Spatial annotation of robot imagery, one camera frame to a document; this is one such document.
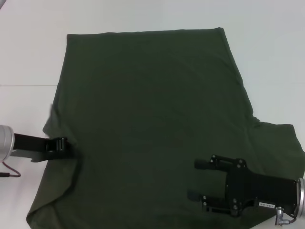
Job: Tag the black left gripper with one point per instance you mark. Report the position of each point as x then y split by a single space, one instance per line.
29 142

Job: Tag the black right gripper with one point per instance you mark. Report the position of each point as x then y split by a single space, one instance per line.
262 190

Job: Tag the dark green t-shirt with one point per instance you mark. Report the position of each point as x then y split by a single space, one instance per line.
147 114

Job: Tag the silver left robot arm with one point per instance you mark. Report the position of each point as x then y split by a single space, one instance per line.
6 143

